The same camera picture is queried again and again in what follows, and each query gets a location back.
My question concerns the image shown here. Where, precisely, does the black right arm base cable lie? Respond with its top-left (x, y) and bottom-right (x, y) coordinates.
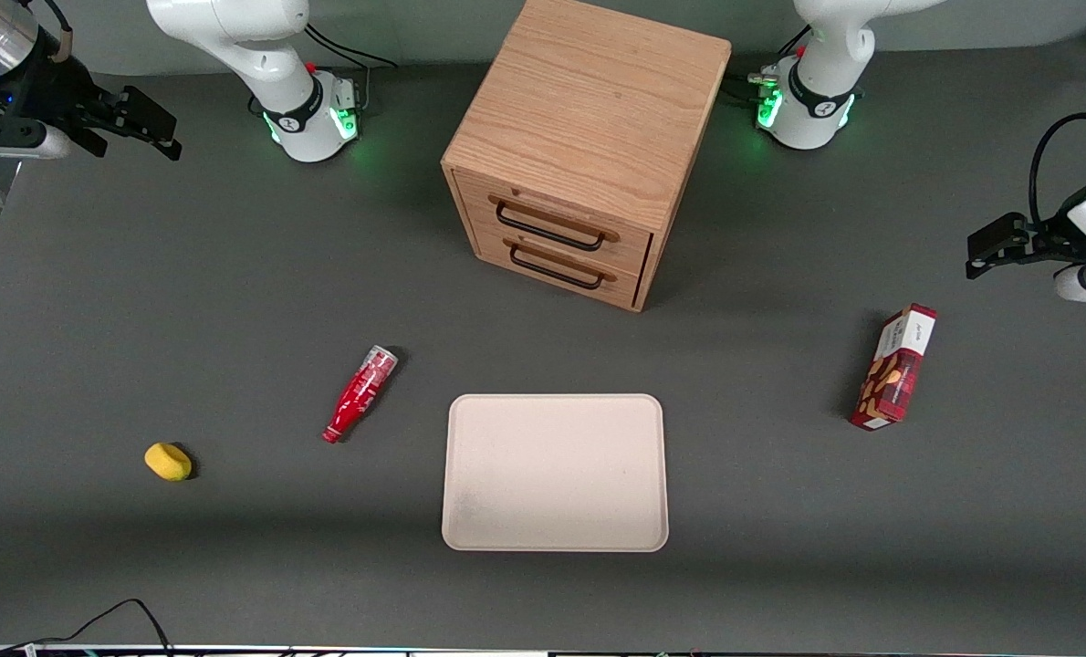
top-left (304, 22), bottom-right (400, 110)

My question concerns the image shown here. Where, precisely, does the black arm base cable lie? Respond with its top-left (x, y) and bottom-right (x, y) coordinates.
top-left (726, 26), bottom-right (813, 103)
top-left (304, 22), bottom-right (400, 110)

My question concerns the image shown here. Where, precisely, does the black metal drawer handle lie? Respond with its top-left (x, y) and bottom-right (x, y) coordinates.
top-left (503, 237), bottom-right (617, 291)
top-left (488, 193), bottom-right (621, 252)

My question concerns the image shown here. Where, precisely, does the red snack box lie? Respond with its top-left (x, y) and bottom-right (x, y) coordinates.
top-left (850, 303), bottom-right (938, 432)

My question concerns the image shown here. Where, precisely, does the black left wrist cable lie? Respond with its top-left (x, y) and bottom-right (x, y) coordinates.
top-left (1029, 112), bottom-right (1086, 229)

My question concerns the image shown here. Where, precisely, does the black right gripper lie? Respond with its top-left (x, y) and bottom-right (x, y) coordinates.
top-left (0, 27), bottom-right (183, 162)

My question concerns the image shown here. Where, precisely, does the wooden two-drawer cabinet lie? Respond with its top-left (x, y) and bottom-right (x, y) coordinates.
top-left (441, 0), bottom-right (733, 314)

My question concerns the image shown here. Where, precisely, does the yellow sponge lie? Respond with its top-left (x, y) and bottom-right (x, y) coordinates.
top-left (144, 443), bottom-right (193, 482)

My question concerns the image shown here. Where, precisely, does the black cable at table edge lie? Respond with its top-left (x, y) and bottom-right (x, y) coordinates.
top-left (0, 598), bottom-right (175, 656)

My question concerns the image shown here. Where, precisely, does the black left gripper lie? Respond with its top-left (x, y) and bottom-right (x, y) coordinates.
top-left (966, 213), bottom-right (1086, 281)

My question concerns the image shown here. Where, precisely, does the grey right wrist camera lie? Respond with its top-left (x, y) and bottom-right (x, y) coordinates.
top-left (0, 126), bottom-right (73, 162)

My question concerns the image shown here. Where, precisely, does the red coke bottle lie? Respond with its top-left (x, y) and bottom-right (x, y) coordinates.
top-left (322, 344), bottom-right (400, 445)

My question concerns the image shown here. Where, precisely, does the black left arm base cable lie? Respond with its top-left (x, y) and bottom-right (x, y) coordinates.
top-left (726, 26), bottom-right (813, 103)

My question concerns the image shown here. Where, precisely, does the beige rectangular tray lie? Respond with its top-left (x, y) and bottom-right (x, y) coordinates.
top-left (441, 393), bottom-right (670, 554)

